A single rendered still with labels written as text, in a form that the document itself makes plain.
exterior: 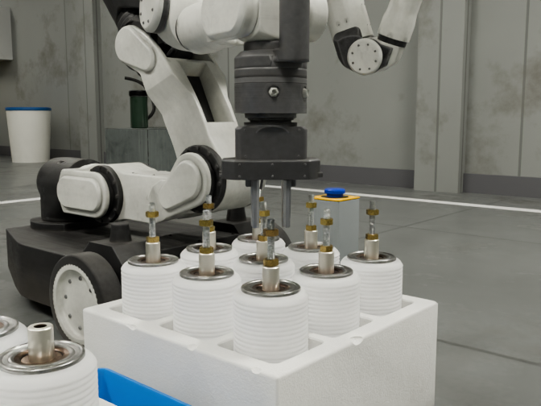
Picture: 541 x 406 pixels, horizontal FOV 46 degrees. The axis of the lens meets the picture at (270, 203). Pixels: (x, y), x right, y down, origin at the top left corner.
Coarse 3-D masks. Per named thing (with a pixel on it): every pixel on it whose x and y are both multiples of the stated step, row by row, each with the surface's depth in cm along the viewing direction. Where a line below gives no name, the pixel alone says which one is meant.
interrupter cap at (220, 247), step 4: (192, 244) 106; (196, 244) 106; (200, 244) 106; (216, 244) 106; (220, 244) 106; (224, 244) 106; (228, 244) 106; (188, 248) 103; (192, 248) 103; (196, 248) 103; (216, 248) 105; (220, 248) 104; (224, 248) 103; (228, 248) 103; (192, 252) 101; (196, 252) 101; (216, 252) 101; (220, 252) 101; (224, 252) 101
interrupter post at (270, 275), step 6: (264, 270) 79; (270, 270) 78; (276, 270) 79; (264, 276) 79; (270, 276) 78; (276, 276) 79; (264, 282) 79; (270, 282) 79; (276, 282) 79; (264, 288) 79; (270, 288) 79; (276, 288) 79
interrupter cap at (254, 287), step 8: (256, 280) 82; (280, 280) 83; (288, 280) 82; (248, 288) 79; (256, 288) 80; (280, 288) 80; (288, 288) 79; (296, 288) 78; (264, 296) 76; (272, 296) 76; (280, 296) 76
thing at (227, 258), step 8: (232, 248) 105; (184, 256) 101; (192, 256) 100; (216, 256) 100; (224, 256) 101; (232, 256) 102; (192, 264) 100; (216, 264) 100; (224, 264) 101; (232, 264) 102
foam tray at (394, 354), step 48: (96, 336) 94; (144, 336) 86; (384, 336) 87; (432, 336) 98; (192, 384) 80; (240, 384) 74; (288, 384) 72; (336, 384) 79; (384, 384) 88; (432, 384) 100
